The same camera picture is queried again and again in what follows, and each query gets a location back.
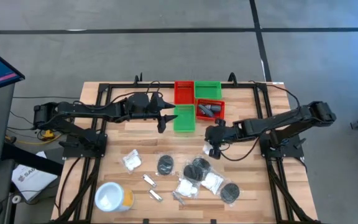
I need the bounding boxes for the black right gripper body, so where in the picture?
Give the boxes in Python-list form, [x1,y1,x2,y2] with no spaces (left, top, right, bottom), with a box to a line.
[203,117,241,160]

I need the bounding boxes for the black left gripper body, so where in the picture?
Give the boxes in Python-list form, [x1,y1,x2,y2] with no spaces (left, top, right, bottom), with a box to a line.
[124,91,168,134]

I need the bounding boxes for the dark grey oblong toiletry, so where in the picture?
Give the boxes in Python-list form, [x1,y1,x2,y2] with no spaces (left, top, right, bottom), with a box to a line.
[198,105,214,118]

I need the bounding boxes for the bagged black hair ties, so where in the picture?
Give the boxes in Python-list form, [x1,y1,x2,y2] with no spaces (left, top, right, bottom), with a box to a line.
[192,156,213,174]
[181,162,204,183]
[219,182,241,205]
[156,152,176,177]

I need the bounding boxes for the green plastic mesh basket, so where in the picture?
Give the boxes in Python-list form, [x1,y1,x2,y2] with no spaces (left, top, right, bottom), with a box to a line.
[173,104,197,133]
[193,80,223,100]

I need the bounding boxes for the red plastic mesh basket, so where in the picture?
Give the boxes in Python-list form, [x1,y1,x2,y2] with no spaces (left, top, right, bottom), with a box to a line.
[174,81,195,105]
[196,98,226,121]

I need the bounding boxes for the black side desk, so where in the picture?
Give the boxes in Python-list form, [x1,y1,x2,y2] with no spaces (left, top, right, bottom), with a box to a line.
[0,141,64,224]

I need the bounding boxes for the white printed booklet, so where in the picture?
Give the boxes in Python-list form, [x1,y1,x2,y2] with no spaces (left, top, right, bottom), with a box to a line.
[11,151,58,202]

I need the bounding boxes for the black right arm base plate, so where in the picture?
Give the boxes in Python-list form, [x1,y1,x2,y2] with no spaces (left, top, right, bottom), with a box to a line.
[259,133,305,159]

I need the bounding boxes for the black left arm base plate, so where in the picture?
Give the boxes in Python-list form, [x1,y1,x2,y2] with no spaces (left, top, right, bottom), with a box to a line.
[62,133,108,159]

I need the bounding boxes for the black floor cable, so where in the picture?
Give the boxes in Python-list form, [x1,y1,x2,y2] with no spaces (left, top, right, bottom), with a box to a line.
[249,80,301,108]
[12,96,81,100]

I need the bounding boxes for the yellow cable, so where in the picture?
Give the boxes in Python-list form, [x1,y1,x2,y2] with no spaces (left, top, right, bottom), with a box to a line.
[6,129,62,146]

